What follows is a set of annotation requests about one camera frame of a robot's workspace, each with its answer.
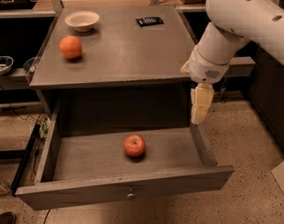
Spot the orange fruit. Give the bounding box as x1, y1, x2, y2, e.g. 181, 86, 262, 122
59, 35, 82, 59

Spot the cream ceramic bowl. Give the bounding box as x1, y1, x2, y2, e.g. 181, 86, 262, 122
64, 11, 100, 32

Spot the open grey top drawer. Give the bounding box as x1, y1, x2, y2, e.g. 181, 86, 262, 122
17, 89, 234, 210

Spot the black cable on floor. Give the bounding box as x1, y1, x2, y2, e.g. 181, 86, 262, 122
0, 105, 40, 123

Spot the dark blue snack packet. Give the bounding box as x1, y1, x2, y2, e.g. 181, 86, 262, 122
135, 17, 163, 27

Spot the brown shoe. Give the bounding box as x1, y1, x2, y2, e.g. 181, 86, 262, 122
0, 212, 16, 224

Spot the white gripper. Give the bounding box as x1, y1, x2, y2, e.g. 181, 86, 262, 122
180, 45, 229, 125

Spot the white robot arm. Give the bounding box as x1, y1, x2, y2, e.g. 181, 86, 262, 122
180, 0, 284, 124

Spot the red apple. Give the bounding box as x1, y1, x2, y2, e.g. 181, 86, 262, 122
123, 134, 146, 158

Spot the metal drawer knob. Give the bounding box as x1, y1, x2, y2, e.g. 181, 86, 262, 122
127, 189, 135, 200

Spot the blue patterned bowl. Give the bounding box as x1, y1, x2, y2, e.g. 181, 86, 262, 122
0, 56, 14, 75

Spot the grey side shelf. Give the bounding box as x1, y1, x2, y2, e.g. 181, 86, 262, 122
224, 57, 256, 77

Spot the grey cabinet counter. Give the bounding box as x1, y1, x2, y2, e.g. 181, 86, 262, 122
30, 6, 194, 91

